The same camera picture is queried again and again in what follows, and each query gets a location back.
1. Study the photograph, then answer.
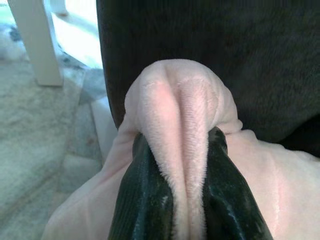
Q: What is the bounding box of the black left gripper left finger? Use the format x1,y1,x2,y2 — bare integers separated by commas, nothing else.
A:
109,133,176,240

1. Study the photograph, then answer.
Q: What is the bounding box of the white furniture leg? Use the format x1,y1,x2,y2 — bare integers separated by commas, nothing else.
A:
10,0,64,88
51,0,69,16

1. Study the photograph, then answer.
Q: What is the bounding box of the pink plush pillow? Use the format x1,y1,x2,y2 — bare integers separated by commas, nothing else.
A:
46,58,320,240

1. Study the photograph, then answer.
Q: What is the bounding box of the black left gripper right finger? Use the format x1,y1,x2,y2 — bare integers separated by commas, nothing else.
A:
205,126,273,240

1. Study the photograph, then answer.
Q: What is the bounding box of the dark grey fabric sofa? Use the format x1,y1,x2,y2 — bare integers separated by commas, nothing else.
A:
96,0,320,160

